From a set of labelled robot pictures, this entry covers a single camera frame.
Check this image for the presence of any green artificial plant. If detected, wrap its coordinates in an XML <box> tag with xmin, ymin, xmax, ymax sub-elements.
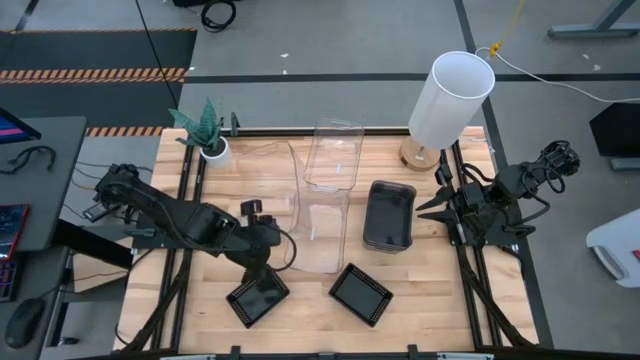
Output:
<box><xmin>168</xmin><ymin>98</ymin><xmax>225</xmax><ymax>151</ymax></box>

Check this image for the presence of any coiled black floor cable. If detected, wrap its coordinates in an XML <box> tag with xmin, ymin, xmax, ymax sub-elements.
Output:
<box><xmin>200</xmin><ymin>0</ymin><xmax>237</xmax><ymax>34</ymax></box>

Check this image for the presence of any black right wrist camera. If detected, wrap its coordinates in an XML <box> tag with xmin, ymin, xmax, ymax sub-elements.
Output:
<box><xmin>433</xmin><ymin>162</ymin><xmax>454</xmax><ymax>189</ymax></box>

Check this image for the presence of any backlit keyboard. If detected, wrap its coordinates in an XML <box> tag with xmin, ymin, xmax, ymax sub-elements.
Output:
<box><xmin>0</xmin><ymin>259</ymin><xmax>19</xmax><ymax>304</ymax></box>

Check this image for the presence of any white cylindrical lamp shade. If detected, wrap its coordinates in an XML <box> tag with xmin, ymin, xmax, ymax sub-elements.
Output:
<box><xmin>408</xmin><ymin>50</ymin><xmax>496</xmax><ymax>151</ymax></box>

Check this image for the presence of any white plant pot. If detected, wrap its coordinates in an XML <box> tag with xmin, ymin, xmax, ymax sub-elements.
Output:
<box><xmin>199</xmin><ymin>135</ymin><xmax>234</xmax><ymax>170</ymax></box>

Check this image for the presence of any white plastic object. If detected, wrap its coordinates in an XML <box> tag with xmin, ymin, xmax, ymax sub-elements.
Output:
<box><xmin>585</xmin><ymin>207</ymin><xmax>640</xmax><ymax>289</ymax></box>

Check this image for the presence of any clear container lower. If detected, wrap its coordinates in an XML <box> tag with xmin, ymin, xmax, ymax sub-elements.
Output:
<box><xmin>234</xmin><ymin>139</ymin><xmax>351</xmax><ymax>275</ymax></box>

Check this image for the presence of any black headset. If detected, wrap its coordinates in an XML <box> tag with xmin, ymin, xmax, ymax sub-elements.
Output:
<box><xmin>0</xmin><ymin>144</ymin><xmax>57</xmax><ymax>176</ymax></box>

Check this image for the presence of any yellow cable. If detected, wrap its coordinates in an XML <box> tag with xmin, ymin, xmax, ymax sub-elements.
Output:
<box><xmin>488</xmin><ymin>0</ymin><xmax>529</xmax><ymax>58</ymax></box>

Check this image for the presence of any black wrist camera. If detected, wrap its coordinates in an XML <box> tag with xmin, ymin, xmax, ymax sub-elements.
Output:
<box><xmin>433</xmin><ymin>162</ymin><xmax>454</xmax><ymax>189</ymax></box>
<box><xmin>240</xmin><ymin>198</ymin><xmax>265</xmax><ymax>224</ymax></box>

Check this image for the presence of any clear plastic basket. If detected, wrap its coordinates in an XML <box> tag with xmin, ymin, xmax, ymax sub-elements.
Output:
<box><xmin>302</xmin><ymin>117</ymin><xmax>365</xmax><ymax>192</ymax></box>

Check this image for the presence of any black mesh plastic basket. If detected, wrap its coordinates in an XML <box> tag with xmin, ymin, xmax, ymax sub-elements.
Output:
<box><xmin>225</xmin><ymin>267</ymin><xmax>291</xmax><ymax>330</ymax></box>
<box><xmin>328</xmin><ymin>263</ymin><xmax>395</xmax><ymax>329</ymax></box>

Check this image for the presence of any black box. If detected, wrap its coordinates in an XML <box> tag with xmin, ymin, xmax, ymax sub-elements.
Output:
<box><xmin>589</xmin><ymin>102</ymin><xmax>640</xmax><ymax>159</ymax></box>

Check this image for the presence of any white floor cable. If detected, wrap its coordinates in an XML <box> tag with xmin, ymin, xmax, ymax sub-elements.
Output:
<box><xmin>474</xmin><ymin>46</ymin><xmax>640</xmax><ymax>104</ymax></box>

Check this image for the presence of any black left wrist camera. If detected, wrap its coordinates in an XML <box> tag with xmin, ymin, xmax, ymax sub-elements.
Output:
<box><xmin>240</xmin><ymin>198</ymin><xmax>265</xmax><ymax>224</ymax></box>

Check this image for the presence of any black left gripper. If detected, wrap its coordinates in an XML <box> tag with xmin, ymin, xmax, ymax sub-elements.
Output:
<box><xmin>227</xmin><ymin>214</ymin><xmax>282</xmax><ymax>289</ymax></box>

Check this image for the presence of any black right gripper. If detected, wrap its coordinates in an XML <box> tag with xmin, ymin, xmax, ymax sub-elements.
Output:
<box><xmin>415</xmin><ymin>182</ymin><xmax>494</xmax><ymax>236</ymax></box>

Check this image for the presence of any computer monitor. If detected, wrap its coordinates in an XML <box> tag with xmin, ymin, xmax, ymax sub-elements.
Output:
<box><xmin>0</xmin><ymin>107</ymin><xmax>43</xmax><ymax>146</ymax></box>

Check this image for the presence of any gray metal table leg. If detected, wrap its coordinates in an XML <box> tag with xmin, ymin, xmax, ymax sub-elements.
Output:
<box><xmin>546</xmin><ymin>0</ymin><xmax>640</xmax><ymax>40</ymax></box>

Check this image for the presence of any dark gray office desk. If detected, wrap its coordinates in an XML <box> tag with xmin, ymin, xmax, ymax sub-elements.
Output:
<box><xmin>0</xmin><ymin>115</ymin><xmax>89</xmax><ymax>360</ymax></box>

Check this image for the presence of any round wooden lamp base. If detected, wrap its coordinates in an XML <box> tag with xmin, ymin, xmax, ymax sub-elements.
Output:
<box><xmin>399</xmin><ymin>135</ymin><xmax>442</xmax><ymax>173</ymax></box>

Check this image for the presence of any black aluminium frame rail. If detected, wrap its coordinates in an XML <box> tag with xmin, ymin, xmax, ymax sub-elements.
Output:
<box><xmin>169</xmin><ymin>154</ymin><xmax>207</xmax><ymax>351</ymax></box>
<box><xmin>439</xmin><ymin>144</ymin><xmax>485</xmax><ymax>349</ymax></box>
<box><xmin>149</xmin><ymin>144</ymin><xmax>195</xmax><ymax>351</ymax></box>
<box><xmin>453</xmin><ymin>142</ymin><xmax>505</xmax><ymax>349</ymax></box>

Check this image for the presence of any long black floor cable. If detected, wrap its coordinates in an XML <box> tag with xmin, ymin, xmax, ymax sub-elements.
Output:
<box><xmin>134</xmin><ymin>0</ymin><xmax>182</xmax><ymax>110</ymax></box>

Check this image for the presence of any black hazard-striped floor mat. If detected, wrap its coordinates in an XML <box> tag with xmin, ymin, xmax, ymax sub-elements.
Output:
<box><xmin>0</xmin><ymin>27</ymin><xmax>199</xmax><ymax>139</ymax></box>

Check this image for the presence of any black computer mouse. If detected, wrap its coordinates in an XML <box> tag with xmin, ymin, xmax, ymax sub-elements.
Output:
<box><xmin>4</xmin><ymin>297</ymin><xmax>46</xmax><ymax>350</ymax></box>

